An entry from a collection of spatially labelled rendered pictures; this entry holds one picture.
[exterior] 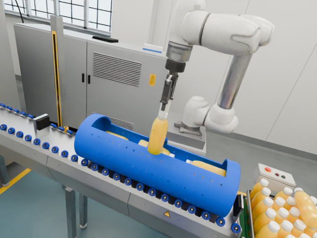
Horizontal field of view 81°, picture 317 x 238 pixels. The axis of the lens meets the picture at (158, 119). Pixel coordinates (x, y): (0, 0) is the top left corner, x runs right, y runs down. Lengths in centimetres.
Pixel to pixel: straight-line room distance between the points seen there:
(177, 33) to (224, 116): 80
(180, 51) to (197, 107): 75
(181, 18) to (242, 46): 21
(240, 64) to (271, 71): 253
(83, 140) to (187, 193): 61
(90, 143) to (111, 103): 167
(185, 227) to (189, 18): 98
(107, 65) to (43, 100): 128
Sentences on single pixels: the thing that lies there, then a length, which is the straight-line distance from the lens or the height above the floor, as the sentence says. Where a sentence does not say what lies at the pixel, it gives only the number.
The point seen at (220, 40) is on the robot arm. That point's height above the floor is 177.
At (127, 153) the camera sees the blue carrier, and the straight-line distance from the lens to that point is 99.
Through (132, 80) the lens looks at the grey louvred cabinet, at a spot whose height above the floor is 108.
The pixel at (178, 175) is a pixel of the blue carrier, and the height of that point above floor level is 116.
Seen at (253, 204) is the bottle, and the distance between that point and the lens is 126.
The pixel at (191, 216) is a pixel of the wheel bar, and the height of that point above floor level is 93.
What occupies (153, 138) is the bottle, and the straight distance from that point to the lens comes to 83.
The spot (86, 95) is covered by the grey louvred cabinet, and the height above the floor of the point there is 70.
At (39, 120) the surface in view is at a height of 108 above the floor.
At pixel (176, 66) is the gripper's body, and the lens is 70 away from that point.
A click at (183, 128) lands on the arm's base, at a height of 110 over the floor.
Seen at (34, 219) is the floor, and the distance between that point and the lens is 226.
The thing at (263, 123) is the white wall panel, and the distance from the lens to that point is 403.
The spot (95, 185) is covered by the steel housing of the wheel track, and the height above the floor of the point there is 86.
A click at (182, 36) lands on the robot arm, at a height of 176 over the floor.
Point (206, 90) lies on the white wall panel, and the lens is 366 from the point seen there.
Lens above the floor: 178
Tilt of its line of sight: 27 degrees down
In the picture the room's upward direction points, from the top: 12 degrees clockwise
